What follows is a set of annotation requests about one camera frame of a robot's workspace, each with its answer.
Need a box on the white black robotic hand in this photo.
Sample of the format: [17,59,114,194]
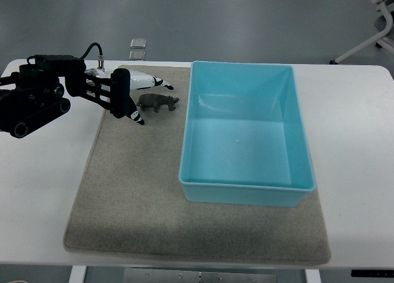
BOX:
[86,69,174,125]

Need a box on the brown hippo toy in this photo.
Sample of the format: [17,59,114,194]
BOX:
[137,94,179,113]

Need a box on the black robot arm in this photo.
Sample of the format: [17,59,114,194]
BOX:
[1,48,144,138]

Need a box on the blue plastic box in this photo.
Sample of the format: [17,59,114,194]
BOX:
[179,61,316,207]

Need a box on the silver floor outlet plate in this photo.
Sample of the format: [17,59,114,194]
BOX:
[129,38,147,60]

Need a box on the grey felt mat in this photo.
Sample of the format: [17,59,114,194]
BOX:
[63,64,332,263]

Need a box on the white chair base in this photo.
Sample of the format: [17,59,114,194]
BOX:
[329,0,394,65]

